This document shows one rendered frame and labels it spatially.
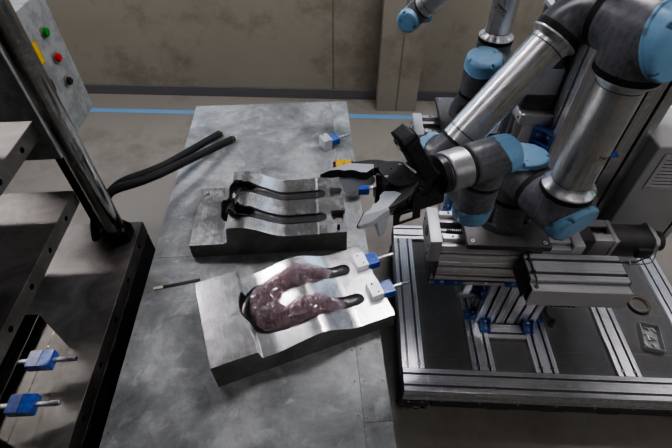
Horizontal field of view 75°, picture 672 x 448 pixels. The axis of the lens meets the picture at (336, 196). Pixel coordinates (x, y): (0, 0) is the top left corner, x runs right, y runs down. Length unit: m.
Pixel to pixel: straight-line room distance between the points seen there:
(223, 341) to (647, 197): 1.25
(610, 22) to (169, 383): 1.25
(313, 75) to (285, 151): 1.79
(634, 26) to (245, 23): 2.88
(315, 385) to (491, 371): 0.92
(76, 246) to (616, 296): 1.65
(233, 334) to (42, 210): 0.66
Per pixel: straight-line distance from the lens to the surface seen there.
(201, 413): 1.26
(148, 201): 2.97
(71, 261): 1.69
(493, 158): 0.80
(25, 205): 1.54
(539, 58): 0.94
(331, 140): 1.80
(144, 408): 1.31
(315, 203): 1.48
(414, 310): 2.05
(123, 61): 3.93
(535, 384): 2.01
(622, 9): 0.90
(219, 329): 1.22
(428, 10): 1.54
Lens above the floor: 1.95
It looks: 45 degrees down
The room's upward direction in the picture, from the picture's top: straight up
